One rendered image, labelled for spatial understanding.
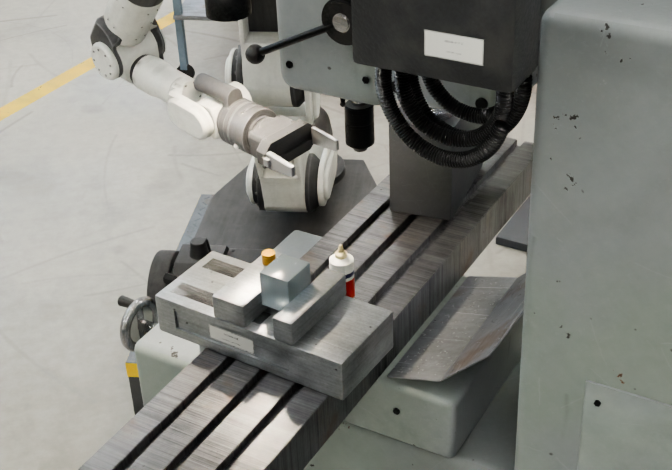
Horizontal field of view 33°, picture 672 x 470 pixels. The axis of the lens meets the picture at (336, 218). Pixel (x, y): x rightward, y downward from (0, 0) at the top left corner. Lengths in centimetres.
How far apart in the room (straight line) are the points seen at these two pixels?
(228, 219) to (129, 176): 149
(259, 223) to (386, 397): 107
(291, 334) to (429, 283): 36
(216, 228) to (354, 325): 117
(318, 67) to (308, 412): 50
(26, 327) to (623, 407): 235
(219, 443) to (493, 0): 76
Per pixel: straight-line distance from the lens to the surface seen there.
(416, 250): 202
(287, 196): 273
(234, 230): 283
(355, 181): 301
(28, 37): 573
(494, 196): 218
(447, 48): 126
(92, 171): 440
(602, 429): 163
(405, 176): 208
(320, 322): 173
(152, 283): 267
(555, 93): 139
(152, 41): 227
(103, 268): 381
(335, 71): 169
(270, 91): 249
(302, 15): 168
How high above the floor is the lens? 205
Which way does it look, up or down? 31 degrees down
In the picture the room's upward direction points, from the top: 3 degrees counter-clockwise
